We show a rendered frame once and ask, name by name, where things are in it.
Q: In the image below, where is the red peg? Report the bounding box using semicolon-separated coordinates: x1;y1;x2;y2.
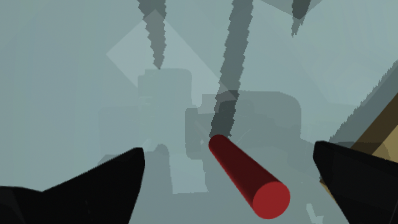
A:
208;134;290;219

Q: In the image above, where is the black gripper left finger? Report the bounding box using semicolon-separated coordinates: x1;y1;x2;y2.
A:
0;147;145;224

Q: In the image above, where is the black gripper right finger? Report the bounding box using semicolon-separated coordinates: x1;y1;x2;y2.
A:
313;140;398;224

